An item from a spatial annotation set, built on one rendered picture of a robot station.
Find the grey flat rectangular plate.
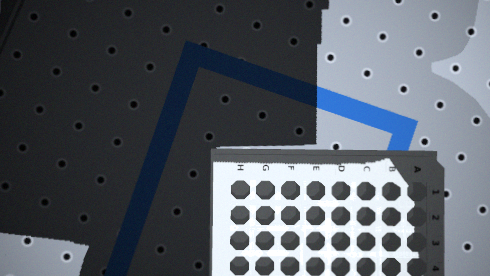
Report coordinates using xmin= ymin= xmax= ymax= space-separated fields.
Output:
xmin=0 ymin=0 xmax=490 ymax=276

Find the blue tape outline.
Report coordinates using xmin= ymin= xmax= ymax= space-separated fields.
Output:
xmin=104 ymin=40 xmax=418 ymax=276

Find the grey well plate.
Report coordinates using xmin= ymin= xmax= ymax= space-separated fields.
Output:
xmin=209 ymin=148 xmax=445 ymax=276

